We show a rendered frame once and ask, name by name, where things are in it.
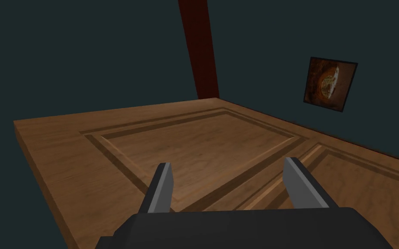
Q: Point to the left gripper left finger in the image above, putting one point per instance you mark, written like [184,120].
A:
[160,192]

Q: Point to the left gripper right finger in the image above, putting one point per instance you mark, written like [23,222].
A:
[301,188]

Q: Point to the brown framed wall picture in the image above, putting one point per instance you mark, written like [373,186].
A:
[329,84]

